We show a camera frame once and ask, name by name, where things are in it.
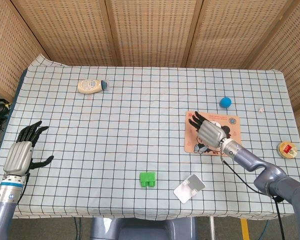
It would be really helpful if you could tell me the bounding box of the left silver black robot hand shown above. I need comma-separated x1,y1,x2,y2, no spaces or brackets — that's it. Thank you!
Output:
3,120,55,176

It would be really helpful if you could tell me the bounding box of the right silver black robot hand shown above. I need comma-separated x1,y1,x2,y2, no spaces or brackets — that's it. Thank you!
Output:
187,110,229,149

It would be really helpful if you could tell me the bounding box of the cartoon girl mouse pad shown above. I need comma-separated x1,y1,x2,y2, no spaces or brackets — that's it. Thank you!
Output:
184,110,242,157

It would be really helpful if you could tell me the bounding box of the blue ball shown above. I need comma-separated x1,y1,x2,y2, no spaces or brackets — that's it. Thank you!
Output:
219,96,233,109

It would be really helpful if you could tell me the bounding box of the white grey phone stand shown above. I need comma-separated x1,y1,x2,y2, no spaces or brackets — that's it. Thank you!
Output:
173,173,206,204

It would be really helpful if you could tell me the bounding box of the round yellow tin red label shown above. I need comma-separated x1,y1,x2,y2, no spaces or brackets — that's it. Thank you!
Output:
276,141,298,159

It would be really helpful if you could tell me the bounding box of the green toy building block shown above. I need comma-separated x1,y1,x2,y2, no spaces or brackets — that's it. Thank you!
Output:
139,171,158,188

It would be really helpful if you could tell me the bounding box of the white metal table leg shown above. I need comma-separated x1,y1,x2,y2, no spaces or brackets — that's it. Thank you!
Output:
209,216,215,240

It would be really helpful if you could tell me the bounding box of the light blue checked tablecloth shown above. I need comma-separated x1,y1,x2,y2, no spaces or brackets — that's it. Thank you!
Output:
0,53,300,221

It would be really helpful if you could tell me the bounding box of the beige bottle with blue cap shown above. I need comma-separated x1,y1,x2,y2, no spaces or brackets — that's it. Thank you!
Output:
77,78,110,95

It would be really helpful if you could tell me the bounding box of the woven rattan screen panel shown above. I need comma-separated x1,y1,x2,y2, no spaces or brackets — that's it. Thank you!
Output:
0,0,45,95
248,0,300,161
187,0,300,70
104,0,205,68
11,0,118,67

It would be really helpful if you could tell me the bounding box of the grey robot torso base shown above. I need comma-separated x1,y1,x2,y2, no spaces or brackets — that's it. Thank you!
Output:
89,216,198,240

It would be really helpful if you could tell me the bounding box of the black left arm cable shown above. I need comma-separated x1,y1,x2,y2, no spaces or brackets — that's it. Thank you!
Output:
16,172,31,204

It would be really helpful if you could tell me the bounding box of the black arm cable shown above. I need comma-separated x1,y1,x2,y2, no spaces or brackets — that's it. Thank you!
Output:
219,142,285,240
16,172,31,204

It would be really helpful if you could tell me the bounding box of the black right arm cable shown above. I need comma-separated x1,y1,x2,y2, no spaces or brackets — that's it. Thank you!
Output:
219,142,285,240

